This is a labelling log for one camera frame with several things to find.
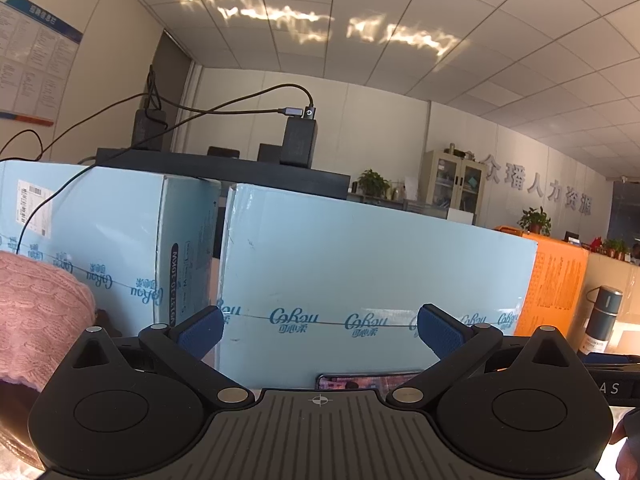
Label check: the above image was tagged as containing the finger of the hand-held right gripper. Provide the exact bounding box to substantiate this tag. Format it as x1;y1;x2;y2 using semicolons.
582;352;640;367

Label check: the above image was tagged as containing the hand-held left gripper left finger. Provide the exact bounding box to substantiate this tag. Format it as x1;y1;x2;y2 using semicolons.
55;305;255;406

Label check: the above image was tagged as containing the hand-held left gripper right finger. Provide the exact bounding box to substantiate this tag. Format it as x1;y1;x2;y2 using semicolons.
385;303;586;405

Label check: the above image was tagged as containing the pink knitted sweater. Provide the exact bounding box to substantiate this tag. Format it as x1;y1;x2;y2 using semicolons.
0;250;98;392

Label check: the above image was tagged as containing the person's right hand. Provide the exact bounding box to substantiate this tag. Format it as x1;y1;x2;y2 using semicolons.
612;406;640;480

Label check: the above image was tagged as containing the dark blue vacuum bottle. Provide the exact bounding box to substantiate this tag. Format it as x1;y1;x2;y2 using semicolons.
580;285;624;356

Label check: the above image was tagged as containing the brown cardboard box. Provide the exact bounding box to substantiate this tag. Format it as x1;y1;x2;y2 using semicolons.
582;252;640;356

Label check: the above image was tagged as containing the smartphone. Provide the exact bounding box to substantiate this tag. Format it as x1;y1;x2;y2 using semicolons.
315;371;426;392

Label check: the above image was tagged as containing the orange printed carton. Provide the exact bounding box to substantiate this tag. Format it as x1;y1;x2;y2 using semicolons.
495;225;590;356

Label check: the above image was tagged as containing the large light blue carton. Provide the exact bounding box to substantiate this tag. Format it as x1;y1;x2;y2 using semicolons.
216;183;538;377

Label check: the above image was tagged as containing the green potted plant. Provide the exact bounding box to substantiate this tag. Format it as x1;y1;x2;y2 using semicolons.
357;169;392;199
517;206;552;237

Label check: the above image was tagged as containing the small light blue carton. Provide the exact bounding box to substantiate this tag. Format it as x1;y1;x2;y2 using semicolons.
0;160;222;356

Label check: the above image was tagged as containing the glass door cabinet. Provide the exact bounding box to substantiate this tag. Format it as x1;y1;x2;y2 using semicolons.
422;149;488;226

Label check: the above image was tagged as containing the black power adapter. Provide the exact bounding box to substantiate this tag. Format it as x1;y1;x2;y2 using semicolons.
279;105;318;168
132;107;168;151

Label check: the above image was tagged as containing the dark door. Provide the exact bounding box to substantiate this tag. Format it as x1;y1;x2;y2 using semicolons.
150;30;193;153

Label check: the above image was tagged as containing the silver wall lettering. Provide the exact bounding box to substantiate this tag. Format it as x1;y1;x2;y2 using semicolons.
480;155;593;217

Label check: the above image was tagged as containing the black charger cable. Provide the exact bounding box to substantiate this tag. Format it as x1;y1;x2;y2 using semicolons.
0;110;281;257
147;65;317;120

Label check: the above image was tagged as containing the wall poster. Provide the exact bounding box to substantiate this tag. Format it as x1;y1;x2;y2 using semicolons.
0;0;83;127

